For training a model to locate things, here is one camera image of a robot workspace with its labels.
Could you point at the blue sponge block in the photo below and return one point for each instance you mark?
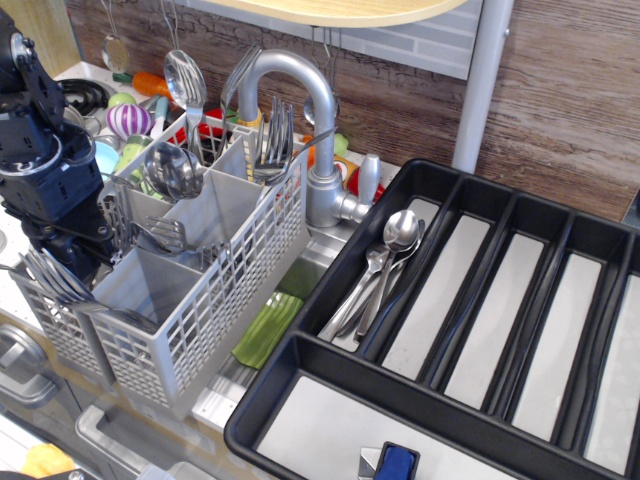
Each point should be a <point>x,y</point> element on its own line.
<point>389,462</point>

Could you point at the black cutlery tray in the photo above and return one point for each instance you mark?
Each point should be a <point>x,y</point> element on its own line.
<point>508,348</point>

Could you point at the purple striped toy onion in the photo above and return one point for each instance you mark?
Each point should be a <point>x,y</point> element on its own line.
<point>126,120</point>

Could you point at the black stove burner coil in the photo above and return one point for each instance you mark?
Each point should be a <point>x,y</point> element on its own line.
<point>86,96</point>

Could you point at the light blue plastic bowl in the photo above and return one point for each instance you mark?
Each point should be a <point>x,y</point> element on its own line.
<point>106,158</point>

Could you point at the white metal post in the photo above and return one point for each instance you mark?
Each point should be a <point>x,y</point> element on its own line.
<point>493,30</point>

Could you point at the grey plastic cutlery basket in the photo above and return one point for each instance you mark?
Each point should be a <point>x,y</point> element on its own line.
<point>241,238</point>

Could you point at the orange toy carrot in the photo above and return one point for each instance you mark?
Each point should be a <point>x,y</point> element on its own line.
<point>145,83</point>

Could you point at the steel fork leaning on faucet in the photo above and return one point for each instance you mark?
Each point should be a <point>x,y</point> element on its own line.
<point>235,78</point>

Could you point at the hanging metal strainer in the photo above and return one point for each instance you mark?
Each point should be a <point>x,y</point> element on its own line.
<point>114,50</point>

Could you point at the steel spoon in tray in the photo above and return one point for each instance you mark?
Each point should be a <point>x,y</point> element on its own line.
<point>375,257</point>
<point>401,233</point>

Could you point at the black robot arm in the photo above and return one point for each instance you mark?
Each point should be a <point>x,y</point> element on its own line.
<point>32,103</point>

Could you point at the steel forks middle basket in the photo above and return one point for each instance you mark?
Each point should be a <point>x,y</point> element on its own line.
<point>159,235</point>

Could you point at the steel ladle spoons in basket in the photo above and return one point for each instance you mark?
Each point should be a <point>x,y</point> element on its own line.
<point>173,172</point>

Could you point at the wooden shelf board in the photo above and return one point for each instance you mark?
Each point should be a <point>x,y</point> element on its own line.
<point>347,13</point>

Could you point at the steel forks front left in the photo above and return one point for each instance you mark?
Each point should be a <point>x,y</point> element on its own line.
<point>70,290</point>

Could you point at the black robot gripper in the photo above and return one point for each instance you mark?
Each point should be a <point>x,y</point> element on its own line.
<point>56,201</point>

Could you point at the large steel serving spoon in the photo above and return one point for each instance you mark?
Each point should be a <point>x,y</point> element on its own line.
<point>188,89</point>

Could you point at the steel forks cluster back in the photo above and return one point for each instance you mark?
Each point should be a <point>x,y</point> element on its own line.
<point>273,151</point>

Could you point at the silver kitchen faucet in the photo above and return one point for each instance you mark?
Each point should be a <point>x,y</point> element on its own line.
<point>328,202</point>

